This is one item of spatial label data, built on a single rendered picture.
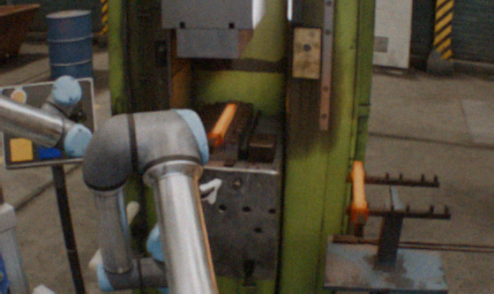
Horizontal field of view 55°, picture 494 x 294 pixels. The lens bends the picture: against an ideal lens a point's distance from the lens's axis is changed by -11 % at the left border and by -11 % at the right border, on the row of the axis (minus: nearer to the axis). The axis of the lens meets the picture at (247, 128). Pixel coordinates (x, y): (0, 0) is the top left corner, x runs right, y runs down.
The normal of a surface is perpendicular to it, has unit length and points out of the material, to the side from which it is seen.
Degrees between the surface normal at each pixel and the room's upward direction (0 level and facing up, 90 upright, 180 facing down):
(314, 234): 90
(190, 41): 90
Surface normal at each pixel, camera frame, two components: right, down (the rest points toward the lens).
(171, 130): 0.19, -0.48
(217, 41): -0.14, 0.34
